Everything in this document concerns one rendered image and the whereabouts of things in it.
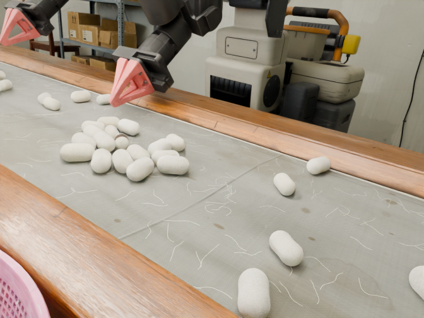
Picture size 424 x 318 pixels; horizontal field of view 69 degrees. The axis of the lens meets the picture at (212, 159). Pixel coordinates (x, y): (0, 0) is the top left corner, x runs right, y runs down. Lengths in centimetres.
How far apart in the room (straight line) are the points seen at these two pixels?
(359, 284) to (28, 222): 24
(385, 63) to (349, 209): 198
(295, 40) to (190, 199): 103
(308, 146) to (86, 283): 36
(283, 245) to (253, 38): 82
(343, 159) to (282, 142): 9
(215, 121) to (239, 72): 48
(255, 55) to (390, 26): 142
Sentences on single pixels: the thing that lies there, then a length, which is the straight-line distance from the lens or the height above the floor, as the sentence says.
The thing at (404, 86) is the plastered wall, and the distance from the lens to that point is 230.
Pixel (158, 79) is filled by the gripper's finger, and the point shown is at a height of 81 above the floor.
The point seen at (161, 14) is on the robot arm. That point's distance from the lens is 57.
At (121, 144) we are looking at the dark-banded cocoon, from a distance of 41.
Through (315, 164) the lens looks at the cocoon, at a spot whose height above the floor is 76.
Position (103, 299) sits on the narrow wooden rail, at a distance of 19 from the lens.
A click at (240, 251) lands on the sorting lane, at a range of 26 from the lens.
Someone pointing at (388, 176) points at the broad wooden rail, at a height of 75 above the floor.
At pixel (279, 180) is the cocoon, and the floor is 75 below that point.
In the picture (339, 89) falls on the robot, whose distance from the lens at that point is 117.
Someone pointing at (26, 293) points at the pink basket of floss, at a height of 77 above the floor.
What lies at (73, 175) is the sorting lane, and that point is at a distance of 36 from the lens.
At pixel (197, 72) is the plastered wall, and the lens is 303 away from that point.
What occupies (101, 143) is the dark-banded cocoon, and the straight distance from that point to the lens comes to 41.
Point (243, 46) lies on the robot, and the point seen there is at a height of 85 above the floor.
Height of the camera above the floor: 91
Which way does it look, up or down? 24 degrees down
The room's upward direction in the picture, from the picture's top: 7 degrees clockwise
